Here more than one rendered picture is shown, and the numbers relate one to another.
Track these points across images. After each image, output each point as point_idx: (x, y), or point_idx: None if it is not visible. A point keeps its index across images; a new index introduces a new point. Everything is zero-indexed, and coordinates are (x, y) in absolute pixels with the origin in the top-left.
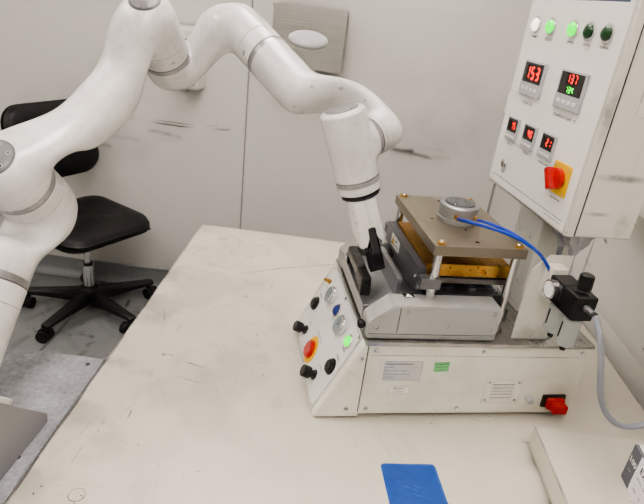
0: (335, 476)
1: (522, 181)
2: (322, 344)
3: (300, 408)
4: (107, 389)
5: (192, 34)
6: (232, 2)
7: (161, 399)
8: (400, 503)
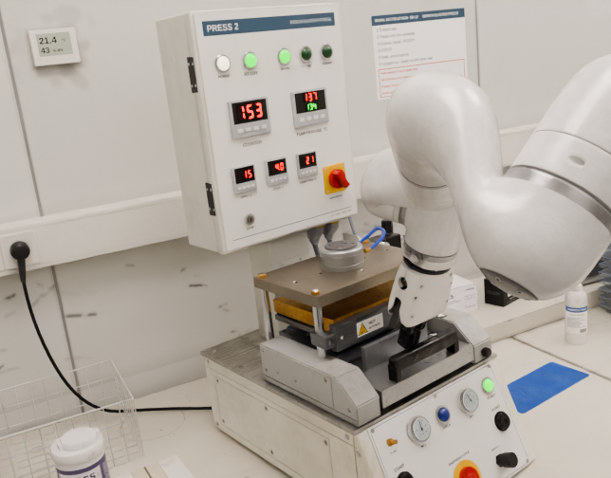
0: (569, 423)
1: (288, 213)
2: (471, 448)
3: (537, 471)
4: None
5: (490, 154)
6: (438, 71)
7: None
8: (541, 395)
